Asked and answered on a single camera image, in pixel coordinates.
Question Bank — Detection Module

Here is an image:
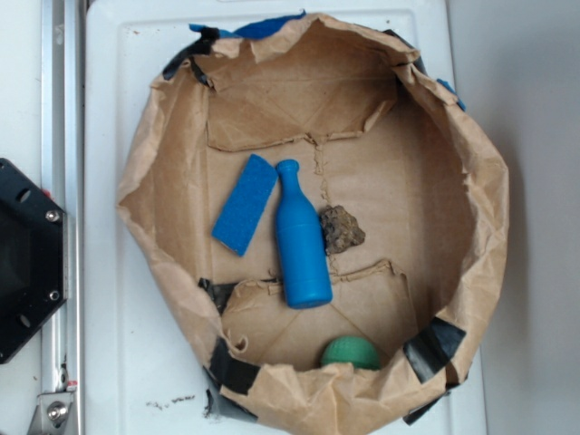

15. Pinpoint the brown rough rock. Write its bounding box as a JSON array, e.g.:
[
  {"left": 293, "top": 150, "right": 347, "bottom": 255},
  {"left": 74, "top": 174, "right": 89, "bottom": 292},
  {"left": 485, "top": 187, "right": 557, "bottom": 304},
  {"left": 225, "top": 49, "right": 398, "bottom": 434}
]
[{"left": 320, "top": 205, "right": 366, "bottom": 256}]

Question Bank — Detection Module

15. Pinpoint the blue sponge block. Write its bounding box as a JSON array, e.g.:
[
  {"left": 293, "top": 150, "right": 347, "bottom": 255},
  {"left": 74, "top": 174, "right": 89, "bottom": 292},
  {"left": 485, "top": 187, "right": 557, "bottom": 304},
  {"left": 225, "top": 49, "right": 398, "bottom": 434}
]
[{"left": 211, "top": 154, "right": 278, "bottom": 256}]

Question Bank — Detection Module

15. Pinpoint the blue plastic bottle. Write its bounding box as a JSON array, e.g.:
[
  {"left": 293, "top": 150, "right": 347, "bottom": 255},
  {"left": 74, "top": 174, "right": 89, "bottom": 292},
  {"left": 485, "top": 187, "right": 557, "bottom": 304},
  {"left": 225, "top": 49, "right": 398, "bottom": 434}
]
[{"left": 275, "top": 159, "right": 333, "bottom": 309}]

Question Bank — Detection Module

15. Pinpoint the brown paper bag bin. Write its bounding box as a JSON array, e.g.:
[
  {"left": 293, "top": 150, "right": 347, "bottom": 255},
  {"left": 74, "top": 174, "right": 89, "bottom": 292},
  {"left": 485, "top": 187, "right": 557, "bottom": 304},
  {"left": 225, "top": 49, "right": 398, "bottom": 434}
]
[{"left": 118, "top": 14, "right": 508, "bottom": 434}]

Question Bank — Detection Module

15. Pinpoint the green ball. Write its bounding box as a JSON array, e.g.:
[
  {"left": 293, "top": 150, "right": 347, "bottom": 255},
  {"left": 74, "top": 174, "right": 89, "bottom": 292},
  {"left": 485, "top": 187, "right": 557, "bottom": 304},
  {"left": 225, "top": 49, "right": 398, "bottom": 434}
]
[{"left": 321, "top": 336, "right": 381, "bottom": 371}]

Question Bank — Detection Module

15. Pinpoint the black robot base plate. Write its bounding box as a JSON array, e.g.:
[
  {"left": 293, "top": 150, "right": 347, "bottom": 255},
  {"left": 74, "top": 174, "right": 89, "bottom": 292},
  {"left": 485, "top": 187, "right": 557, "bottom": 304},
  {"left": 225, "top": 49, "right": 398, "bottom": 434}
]
[{"left": 1, "top": 158, "right": 65, "bottom": 364}]

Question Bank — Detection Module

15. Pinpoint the aluminium frame rail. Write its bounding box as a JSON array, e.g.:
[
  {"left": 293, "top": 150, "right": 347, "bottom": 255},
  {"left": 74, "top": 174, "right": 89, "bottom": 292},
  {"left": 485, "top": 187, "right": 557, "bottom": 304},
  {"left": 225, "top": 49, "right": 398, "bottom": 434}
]
[{"left": 41, "top": 1, "right": 90, "bottom": 434}]

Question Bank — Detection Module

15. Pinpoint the metal corner bracket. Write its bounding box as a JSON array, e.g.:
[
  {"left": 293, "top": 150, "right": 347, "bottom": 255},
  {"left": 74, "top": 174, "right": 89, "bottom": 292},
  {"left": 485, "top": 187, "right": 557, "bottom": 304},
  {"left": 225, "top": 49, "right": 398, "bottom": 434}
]
[{"left": 27, "top": 391, "right": 74, "bottom": 435}]

